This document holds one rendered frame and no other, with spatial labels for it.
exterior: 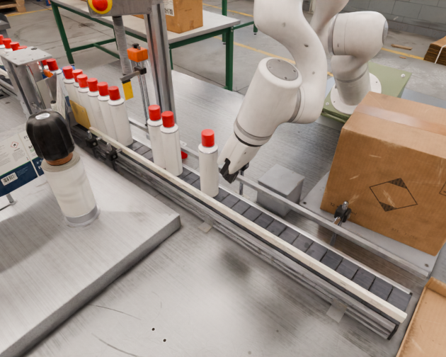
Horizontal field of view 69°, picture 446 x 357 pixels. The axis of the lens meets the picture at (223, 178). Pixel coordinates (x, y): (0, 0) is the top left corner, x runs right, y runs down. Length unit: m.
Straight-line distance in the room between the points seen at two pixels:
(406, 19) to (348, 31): 5.21
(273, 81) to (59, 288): 0.62
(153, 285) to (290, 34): 0.61
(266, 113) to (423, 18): 5.66
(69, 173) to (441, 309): 0.89
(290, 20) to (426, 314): 0.67
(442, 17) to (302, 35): 5.52
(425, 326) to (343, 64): 0.80
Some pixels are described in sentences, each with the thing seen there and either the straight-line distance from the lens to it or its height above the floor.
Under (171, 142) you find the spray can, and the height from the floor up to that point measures 1.01.
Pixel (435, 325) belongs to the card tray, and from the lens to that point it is 0.88.
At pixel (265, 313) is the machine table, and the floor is 0.83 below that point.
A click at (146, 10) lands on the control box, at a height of 1.30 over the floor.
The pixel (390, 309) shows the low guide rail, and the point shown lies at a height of 0.91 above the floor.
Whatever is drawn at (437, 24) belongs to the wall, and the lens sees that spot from 6.16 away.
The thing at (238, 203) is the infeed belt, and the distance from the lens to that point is 0.90.
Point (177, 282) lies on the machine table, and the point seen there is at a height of 0.83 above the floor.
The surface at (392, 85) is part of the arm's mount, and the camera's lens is 1.46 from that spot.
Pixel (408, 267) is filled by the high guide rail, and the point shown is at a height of 0.96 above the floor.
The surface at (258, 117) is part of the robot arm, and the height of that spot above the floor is 1.21.
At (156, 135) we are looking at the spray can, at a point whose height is 1.01.
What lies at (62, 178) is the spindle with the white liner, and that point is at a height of 1.04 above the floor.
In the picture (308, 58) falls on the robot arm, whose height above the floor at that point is 1.30.
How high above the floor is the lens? 1.51
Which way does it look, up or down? 40 degrees down
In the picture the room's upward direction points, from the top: straight up
